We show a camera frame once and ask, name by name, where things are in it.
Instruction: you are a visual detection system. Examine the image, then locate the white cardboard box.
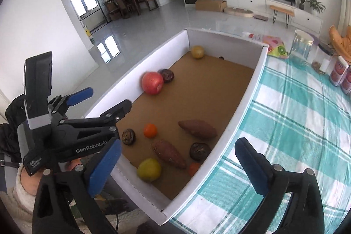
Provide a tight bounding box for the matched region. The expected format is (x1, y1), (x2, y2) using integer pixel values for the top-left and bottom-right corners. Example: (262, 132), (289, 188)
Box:
(82, 28), (269, 226)

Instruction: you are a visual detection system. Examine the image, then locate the small tangerine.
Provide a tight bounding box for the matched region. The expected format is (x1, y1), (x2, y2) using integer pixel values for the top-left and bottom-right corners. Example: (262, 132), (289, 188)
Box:
(188, 162), (201, 177)
(144, 124), (158, 138)

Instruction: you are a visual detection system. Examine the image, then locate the red and white can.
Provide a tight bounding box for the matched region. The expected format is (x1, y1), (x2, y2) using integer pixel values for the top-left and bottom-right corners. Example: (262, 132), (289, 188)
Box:
(341, 67), (351, 95)
(329, 56), (349, 86)

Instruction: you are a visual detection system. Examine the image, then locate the dark passion fruit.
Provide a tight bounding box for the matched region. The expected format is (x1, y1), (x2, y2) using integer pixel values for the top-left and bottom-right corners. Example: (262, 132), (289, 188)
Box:
(158, 69), (174, 84)
(121, 128), (135, 145)
(190, 142), (211, 161)

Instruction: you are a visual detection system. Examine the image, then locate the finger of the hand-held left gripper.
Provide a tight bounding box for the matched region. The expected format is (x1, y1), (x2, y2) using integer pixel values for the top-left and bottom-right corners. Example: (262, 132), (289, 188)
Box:
(60, 99), (132, 134)
(49, 87), (94, 114)

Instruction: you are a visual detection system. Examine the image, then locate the green-yellow round fruit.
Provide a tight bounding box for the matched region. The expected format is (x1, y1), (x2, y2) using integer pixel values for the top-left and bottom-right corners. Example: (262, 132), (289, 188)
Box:
(137, 159), (162, 182)

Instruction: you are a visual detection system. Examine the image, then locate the wooden bench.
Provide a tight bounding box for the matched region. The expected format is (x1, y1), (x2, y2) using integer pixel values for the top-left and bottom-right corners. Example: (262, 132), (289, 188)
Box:
(269, 4), (295, 29)

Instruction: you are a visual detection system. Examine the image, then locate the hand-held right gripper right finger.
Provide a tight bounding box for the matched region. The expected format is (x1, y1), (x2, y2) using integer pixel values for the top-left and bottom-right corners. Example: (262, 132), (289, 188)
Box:
(234, 138), (325, 234)

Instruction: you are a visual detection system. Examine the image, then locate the fruit-print packet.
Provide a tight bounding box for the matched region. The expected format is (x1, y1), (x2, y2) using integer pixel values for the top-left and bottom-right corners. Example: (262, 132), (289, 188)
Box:
(265, 35), (290, 59)

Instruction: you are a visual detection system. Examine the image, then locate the glass sliding door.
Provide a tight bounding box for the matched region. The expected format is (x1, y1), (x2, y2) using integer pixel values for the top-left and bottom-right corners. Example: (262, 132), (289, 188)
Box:
(66, 0), (122, 33)

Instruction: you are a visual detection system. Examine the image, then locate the brown cardboard box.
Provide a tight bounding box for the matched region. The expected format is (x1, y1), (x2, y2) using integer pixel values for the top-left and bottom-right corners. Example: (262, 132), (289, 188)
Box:
(195, 0), (228, 12)

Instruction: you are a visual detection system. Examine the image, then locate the black jacket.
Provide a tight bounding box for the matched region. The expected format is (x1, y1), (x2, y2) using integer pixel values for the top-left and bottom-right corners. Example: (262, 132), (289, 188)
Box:
(5, 94), (29, 164)

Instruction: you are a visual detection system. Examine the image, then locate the clear glass jar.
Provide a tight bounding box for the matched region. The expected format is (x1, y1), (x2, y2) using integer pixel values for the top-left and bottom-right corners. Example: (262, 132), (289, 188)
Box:
(311, 43), (333, 75)

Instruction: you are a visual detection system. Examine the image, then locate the glass jar with gold lid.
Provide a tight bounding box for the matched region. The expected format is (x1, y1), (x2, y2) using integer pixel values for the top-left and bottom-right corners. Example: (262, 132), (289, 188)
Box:
(288, 29), (315, 66)

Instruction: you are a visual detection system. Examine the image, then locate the round beige pet bed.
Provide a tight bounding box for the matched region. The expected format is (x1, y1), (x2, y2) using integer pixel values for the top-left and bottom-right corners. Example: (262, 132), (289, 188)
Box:
(224, 6), (254, 18)

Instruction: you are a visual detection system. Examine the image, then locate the teal checked tablecloth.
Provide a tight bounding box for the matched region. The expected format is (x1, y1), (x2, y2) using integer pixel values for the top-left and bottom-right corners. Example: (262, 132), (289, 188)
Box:
(167, 54), (351, 234)

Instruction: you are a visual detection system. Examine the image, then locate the red apple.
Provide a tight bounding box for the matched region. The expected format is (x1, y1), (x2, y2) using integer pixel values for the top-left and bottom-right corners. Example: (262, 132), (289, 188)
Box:
(141, 71), (164, 95)

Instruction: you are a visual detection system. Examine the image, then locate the orange cushioned chair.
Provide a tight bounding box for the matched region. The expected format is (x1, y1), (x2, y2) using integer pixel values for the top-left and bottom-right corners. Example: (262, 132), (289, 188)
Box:
(328, 25), (351, 64)

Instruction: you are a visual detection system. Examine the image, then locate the sweet potato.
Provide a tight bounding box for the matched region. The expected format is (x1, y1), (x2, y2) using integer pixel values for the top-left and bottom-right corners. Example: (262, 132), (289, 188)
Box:
(178, 119), (218, 140)
(151, 139), (187, 169)

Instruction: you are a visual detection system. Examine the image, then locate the person's left hand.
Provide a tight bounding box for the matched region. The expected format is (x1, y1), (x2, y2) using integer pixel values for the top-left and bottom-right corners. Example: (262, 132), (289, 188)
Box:
(20, 168), (42, 194)

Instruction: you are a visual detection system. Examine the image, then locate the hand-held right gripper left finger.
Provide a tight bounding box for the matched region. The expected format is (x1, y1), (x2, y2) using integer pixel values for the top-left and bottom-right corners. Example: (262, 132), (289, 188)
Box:
(32, 138), (122, 234)

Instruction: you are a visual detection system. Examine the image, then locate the brownish round fruit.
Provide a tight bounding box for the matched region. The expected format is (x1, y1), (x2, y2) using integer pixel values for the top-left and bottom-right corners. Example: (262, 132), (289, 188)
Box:
(191, 45), (205, 59)

